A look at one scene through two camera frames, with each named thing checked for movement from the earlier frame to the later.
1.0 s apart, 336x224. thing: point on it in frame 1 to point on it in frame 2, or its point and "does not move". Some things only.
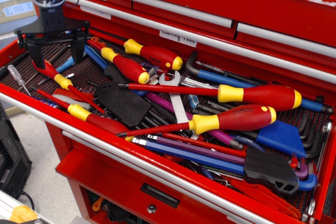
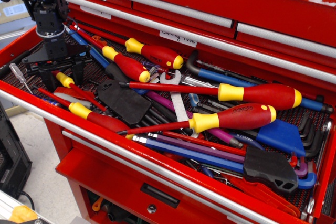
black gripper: (52, 25) to (55, 53)
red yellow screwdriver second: (127, 67) does not move
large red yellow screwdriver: (271, 97) does not move
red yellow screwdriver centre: (242, 115) does not move
